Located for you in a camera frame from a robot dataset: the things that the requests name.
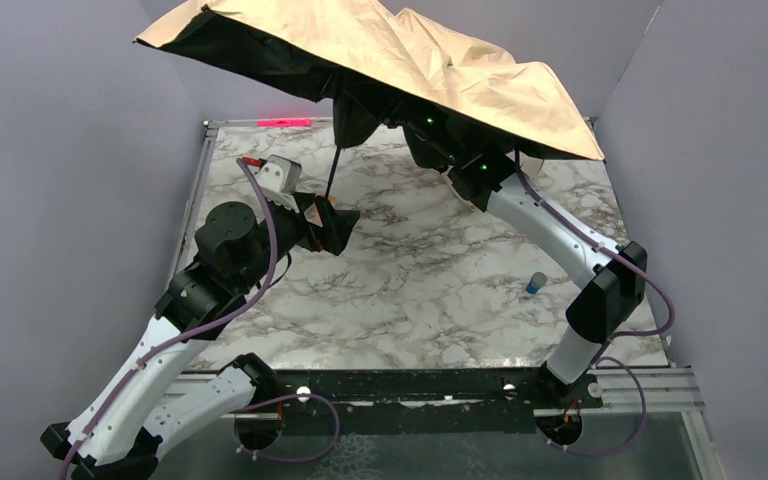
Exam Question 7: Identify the beige folding umbrella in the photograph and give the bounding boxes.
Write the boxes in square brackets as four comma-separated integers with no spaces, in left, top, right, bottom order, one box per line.
[136,1,604,207]

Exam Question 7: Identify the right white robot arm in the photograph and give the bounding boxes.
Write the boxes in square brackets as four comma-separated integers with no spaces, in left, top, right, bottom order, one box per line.
[402,117,648,388]

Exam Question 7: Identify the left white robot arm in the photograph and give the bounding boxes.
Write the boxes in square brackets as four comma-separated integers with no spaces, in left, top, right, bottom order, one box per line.
[41,193,360,479]

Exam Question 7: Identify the small blue capped bottle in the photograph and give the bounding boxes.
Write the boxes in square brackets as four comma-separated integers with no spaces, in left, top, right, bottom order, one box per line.
[524,271,547,296]

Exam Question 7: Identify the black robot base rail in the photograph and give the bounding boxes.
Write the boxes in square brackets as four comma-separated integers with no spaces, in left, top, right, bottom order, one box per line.
[233,367,603,450]

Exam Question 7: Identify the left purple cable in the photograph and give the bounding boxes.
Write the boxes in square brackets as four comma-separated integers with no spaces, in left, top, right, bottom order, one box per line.
[57,156,342,480]

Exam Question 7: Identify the purple cable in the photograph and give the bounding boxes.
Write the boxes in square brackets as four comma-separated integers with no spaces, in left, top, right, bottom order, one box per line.
[513,148,677,460]
[57,156,342,480]

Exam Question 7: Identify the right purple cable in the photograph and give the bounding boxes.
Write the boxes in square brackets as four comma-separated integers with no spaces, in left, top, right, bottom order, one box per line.
[513,148,677,460]

